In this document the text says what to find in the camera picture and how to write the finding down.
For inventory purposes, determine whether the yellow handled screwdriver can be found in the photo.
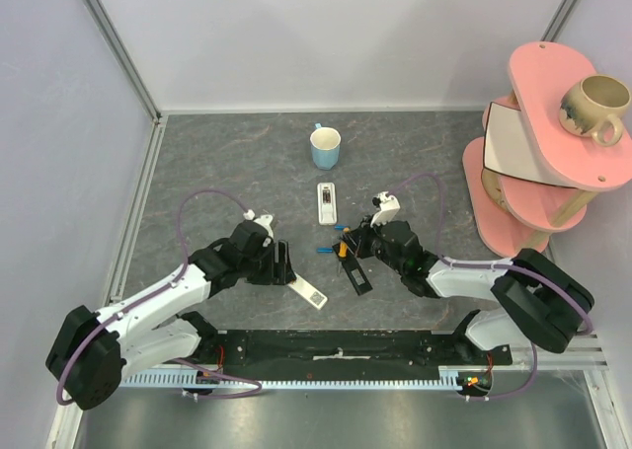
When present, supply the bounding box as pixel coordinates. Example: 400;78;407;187
337;227;351;274

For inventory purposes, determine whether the black remote control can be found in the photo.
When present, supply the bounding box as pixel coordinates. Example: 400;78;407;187
333;242;372;296

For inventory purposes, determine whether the white remote with QR label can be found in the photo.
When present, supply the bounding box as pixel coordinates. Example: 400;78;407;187
287;275;328;310

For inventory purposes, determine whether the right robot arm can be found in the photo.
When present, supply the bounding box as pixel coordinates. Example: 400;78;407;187
340;217;594;364

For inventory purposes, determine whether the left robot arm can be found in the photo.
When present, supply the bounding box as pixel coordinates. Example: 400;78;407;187
45;211;296;411

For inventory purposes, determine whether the white remote control upper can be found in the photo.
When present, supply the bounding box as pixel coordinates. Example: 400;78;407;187
317;183;338;225

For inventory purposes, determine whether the light blue cup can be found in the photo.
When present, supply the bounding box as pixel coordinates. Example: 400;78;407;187
309;123;342;171

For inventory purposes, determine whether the pink wooden shelf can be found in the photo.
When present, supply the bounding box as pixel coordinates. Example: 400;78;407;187
462;41;631;258

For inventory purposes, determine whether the beige ceramic mug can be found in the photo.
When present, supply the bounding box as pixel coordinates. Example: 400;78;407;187
559;74;631;147

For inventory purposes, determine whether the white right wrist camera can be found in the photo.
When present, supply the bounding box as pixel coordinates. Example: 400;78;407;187
370;191;400;227

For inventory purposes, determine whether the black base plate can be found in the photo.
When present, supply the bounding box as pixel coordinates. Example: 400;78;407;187
188;330;513;370

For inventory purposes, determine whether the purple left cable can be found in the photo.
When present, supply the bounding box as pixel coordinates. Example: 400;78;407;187
54;189;263;409

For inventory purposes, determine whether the light blue cable duct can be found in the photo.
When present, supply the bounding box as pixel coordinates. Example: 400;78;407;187
119;365;492;393

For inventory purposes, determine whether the aluminium frame rail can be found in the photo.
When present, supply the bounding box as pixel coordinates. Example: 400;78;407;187
46;0;164;449

